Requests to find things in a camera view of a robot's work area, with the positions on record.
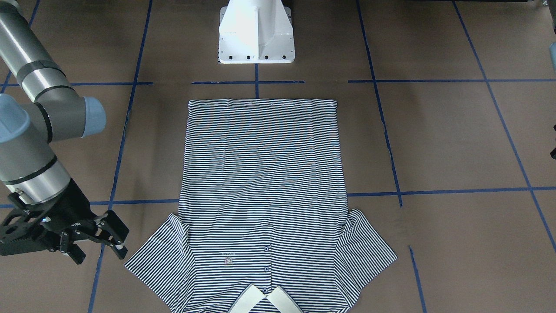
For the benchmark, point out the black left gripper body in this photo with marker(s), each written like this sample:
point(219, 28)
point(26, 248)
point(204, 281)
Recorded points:
point(71, 208)

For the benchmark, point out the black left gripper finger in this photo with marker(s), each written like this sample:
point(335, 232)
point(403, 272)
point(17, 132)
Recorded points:
point(68, 247)
point(111, 231)

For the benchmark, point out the navy white striped polo shirt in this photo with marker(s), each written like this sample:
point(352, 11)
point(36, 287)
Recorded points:
point(263, 224)

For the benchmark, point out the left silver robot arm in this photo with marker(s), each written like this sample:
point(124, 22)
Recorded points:
point(56, 112)

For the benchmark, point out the brown paper table mat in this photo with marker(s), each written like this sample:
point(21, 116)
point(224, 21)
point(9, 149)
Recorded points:
point(446, 112)

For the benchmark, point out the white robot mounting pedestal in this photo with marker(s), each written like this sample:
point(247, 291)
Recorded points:
point(256, 32)

